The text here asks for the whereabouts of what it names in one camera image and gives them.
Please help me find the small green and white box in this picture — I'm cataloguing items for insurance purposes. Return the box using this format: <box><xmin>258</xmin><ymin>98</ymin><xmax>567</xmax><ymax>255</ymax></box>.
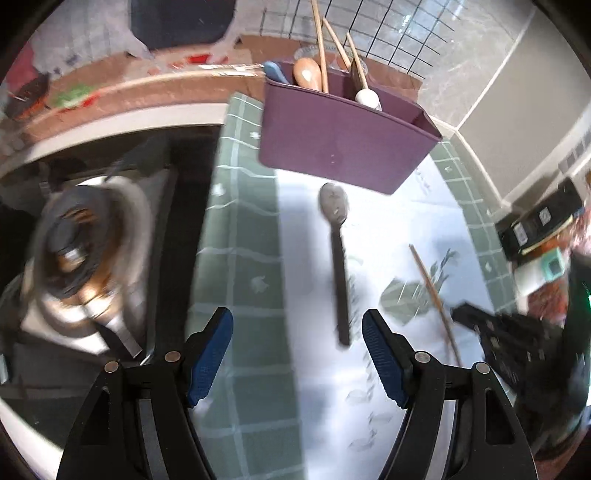
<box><xmin>539</xmin><ymin>247</ymin><xmax>568</xmax><ymax>281</ymax></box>

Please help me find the green checked tablecloth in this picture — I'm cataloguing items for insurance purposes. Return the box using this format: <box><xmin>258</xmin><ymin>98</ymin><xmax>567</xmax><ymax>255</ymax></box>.
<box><xmin>188</xmin><ymin>91</ymin><xmax>523</xmax><ymax>480</ymax></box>

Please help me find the blue plastic spoon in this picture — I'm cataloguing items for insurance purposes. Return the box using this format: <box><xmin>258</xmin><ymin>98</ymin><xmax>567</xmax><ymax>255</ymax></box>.
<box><xmin>263</xmin><ymin>61</ymin><xmax>292</xmax><ymax>86</ymax></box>

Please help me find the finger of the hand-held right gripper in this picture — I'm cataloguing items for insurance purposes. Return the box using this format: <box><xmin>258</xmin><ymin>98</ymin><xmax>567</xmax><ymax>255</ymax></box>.
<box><xmin>450</xmin><ymin>302</ymin><xmax>515</xmax><ymax>344</ymax></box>

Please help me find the black glass gas stove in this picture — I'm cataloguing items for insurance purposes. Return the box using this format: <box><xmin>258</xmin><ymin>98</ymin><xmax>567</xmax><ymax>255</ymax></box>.
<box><xmin>0</xmin><ymin>147</ymin><xmax>218</xmax><ymax>450</ymax></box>

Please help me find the stainless steel stove burner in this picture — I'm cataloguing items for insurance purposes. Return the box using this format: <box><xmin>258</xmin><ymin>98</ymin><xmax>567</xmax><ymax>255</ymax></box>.
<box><xmin>18</xmin><ymin>178</ymin><xmax>155</xmax><ymax>358</ymax></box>

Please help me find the white mat with plant print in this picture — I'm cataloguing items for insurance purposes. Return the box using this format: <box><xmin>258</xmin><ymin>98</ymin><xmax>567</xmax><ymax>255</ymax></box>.
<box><xmin>271</xmin><ymin>156</ymin><xmax>505</xmax><ymax>480</ymax></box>

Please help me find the cartoon kitchen wall sticker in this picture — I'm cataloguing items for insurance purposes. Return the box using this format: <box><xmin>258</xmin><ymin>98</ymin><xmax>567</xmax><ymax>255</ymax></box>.
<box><xmin>0</xmin><ymin>0</ymin><xmax>444</xmax><ymax>139</ymax></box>

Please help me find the purple plastic utensil holder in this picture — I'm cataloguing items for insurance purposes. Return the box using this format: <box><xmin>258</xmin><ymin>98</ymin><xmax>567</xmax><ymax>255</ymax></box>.
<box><xmin>257</xmin><ymin>59</ymin><xmax>444</xmax><ymax>195</ymax></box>

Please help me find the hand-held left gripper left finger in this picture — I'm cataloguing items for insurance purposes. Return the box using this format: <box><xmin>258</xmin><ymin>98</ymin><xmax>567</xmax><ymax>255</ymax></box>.
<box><xmin>55</xmin><ymin>307</ymin><xmax>234</xmax><ymax>480</ymax></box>

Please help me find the black box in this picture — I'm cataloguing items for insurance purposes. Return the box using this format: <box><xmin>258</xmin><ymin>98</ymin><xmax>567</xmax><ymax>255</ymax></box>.
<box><xmin>500</xmin><ymin>179</ymin><xmax>583</xmax><ymax>258</ymax></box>

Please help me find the wooden spoon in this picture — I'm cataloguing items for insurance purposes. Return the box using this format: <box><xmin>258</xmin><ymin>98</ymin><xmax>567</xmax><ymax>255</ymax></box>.
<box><xmin>293</xmin><ymin>57</ymin><xmax>323</xmax><ymax>92</ymax></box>

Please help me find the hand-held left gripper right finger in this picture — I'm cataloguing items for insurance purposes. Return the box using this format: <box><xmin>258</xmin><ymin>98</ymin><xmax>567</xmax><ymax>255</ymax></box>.
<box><xmin>361</xmin><ymin>309</ymin><xmax>536</xmax><ymax>480</ymax></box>

